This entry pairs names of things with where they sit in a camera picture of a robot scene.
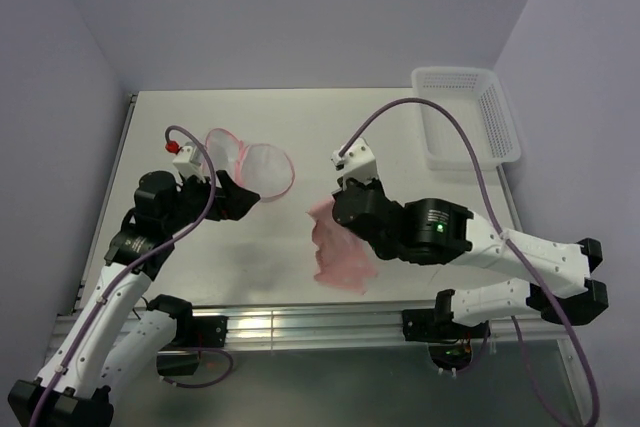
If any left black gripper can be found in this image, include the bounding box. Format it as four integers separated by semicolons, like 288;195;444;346
163;168;258;234

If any white mesh laundry bag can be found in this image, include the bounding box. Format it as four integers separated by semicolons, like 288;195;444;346
205;128;296;202

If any pink bra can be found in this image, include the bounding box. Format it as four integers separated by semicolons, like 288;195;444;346
307;198;377;295

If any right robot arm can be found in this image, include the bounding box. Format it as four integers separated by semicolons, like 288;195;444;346
332;179;609;342

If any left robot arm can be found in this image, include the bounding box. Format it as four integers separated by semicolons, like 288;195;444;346
8;171;260;426

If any white plastic basket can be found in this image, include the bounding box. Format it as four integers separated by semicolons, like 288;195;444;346
411;67;521;171

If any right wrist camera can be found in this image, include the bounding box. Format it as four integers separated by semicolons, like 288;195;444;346
331;138;378;184

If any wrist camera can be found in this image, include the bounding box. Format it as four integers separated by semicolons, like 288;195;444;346
331;138;378;184
165;140;207;182

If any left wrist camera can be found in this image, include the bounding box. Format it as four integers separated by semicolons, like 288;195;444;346
165;140;207;182

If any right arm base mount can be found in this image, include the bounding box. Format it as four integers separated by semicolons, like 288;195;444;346
401;309;491;379

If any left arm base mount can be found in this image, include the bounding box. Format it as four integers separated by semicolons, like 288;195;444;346
156;315;229;378

